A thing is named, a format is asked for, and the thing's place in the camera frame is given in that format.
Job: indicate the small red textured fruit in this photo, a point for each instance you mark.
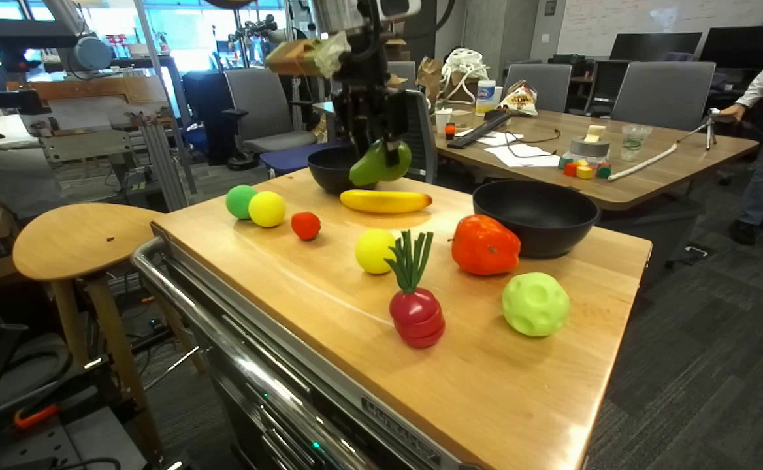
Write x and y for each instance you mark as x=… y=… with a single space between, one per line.
x=306 y=225

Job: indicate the black office chair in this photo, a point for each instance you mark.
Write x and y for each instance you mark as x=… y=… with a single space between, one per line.
x=420 y=131

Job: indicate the wooden office desk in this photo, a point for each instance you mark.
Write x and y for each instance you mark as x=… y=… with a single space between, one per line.
x=723 y=147

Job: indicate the black bowl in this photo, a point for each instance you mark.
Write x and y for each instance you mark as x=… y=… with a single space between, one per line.
x=540 y=228
x=331 y=174

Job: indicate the grey office chair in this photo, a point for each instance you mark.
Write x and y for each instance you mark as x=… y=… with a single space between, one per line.
x=542 y=83
x=264 y=105
x=664 y=92

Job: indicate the green smooth ball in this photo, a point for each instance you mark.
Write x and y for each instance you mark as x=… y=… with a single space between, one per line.
x=239 y=202

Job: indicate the white stick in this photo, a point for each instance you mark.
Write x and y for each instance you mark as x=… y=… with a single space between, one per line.
x=652 y=160

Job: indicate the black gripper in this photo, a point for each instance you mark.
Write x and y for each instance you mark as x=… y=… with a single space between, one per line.
x=372 y=88

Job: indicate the green toy block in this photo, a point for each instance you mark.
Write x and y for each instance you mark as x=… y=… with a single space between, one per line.
x=605 y=174

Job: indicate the tan wrist camera mount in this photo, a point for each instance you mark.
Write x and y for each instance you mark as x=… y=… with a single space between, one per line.
x=299 y=58

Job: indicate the red toy radish green leaves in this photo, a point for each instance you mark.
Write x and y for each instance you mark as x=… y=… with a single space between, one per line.
x=417 y=317

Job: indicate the light green dimpled ball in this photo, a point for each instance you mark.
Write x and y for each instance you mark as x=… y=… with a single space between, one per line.
x=534 y=304

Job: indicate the aluminium frame rack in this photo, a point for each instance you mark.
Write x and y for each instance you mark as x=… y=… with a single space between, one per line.
x=110 y=144

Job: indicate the clear plastic container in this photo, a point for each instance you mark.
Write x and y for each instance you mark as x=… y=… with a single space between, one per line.
x=592 y=147

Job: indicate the yellow toy lemon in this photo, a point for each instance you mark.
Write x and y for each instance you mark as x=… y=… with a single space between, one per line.
x=372 y=251

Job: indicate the orange toy bell pepper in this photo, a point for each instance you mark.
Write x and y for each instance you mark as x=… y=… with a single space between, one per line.
x=484 y=249

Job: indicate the yellow toy block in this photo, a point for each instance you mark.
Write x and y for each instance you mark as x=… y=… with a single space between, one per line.
x=587 y=172

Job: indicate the yellow toy banana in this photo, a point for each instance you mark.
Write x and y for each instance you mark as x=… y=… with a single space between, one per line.
x=386 y=202

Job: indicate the long black bar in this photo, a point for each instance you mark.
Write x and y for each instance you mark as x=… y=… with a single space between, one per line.
x=482 y=129

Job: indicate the grey background robot arm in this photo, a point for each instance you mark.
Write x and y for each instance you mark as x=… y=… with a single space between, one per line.
x=93 y=52

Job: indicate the person hand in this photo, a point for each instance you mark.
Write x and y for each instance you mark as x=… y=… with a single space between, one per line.
x=732 y=113

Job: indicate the yellow-green smooth ball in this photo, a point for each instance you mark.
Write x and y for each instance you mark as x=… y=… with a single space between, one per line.
x=267 y=210

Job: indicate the white paper sheet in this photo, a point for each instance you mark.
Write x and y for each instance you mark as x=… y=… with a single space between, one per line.
x=521 y=155

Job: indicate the round wooden stool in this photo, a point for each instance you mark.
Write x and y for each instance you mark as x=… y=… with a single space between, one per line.
x=77 y=240

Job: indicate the white plastic bottle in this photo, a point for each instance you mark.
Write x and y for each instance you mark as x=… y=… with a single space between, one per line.
x=487 y=95

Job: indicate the black monitor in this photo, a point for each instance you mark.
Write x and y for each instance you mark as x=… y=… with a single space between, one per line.
x=656 y=46
x=738 y=46

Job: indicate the red toy block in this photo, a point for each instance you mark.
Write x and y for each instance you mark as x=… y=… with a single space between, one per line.
x=571 y=168

